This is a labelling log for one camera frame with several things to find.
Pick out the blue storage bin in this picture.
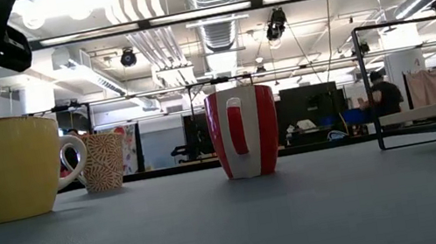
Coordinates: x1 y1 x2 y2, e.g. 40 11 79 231
340 104 374 128

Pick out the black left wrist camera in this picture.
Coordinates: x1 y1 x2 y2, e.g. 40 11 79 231
0 21 36 77

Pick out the white rectangular air duct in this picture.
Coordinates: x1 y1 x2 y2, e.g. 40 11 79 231
50 35 162 126

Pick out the blue grey table mat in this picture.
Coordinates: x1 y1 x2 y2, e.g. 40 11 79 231
0 129 436 244

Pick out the yellow mug with white handle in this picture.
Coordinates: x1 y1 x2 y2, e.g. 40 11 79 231
0 102 98 225

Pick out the large black monitor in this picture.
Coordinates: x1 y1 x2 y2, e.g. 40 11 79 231
278 79 353 149

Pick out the black aluminium table frame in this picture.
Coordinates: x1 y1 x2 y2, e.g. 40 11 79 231
0 120 436 213

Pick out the black overhead light bar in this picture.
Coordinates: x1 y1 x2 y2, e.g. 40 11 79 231
0 0 346 59

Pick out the white ceiling pipe bundle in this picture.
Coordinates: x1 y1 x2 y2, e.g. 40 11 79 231
102 0 198 96

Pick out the red white striped mug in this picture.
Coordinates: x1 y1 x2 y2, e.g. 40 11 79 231
200 81 288 185

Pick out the black background rig frame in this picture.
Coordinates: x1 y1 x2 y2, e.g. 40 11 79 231
23 39 436 192

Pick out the white building column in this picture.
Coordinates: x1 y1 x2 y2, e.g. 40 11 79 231
378 22 433 114

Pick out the orange leaf pattern mug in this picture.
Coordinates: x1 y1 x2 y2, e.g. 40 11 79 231
57 128 133 199

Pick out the wooden shelf with black frame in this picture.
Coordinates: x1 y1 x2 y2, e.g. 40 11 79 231
349 13 436 154

